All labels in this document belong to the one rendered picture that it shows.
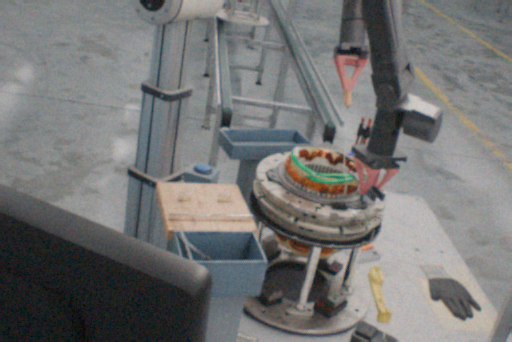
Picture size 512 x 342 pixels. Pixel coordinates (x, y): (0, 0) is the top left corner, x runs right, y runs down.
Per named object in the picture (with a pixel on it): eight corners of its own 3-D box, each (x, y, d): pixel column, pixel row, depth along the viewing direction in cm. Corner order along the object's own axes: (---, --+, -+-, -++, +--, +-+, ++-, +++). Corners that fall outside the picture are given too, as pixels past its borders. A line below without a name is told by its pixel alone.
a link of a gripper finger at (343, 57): (358, 93, 142) (362, 52, 142) (365, 91, 135) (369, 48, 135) (329, 90, 142) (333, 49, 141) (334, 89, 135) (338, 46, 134)
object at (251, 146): (278, 209, 196) (296, 128, 184) (292, 228, 188) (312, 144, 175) (205, 214, 185) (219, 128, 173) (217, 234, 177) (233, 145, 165)
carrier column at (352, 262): (350, 290, 160) (371, 223, 151) (341, 290, 160) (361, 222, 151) (348, 284, 162) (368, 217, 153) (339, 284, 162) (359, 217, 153)
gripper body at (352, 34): (360, 58, 143) (363, 25, 142) (370, 53, 133) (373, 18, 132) (332, 55, 143) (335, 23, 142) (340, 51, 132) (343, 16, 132)
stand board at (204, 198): (256, 240, 129) (258, 230, 128) (166, 240, 123) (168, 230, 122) (235, 193, 146) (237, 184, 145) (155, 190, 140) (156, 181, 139)
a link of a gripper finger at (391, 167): (391, 200, 129) (403, 159, 126) (363, 201, 126) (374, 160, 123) (374, 185, 135) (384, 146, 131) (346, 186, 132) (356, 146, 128)
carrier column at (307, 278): (304, 315, 148) (324, 242, 139) (294, 314, 147) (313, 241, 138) (303, 308, 150) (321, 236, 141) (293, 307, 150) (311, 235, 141)
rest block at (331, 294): (319, 298, 151) (324, 281, 149) (332, 290, 155) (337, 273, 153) (333, 308, 149) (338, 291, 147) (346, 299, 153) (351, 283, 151)
